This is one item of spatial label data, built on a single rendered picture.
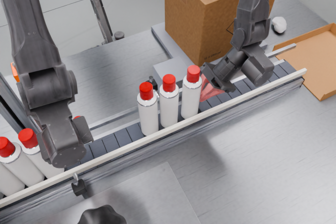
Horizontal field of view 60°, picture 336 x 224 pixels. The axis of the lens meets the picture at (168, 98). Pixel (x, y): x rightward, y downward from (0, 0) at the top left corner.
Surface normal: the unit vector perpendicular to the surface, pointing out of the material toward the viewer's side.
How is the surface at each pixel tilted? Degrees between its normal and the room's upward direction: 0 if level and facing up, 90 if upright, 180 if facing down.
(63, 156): 90
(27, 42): 62
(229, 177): 0
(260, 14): 70
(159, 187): 0
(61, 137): 12
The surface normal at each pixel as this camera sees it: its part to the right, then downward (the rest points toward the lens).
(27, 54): 0.53, 0.29
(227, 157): 0.00, -0.59
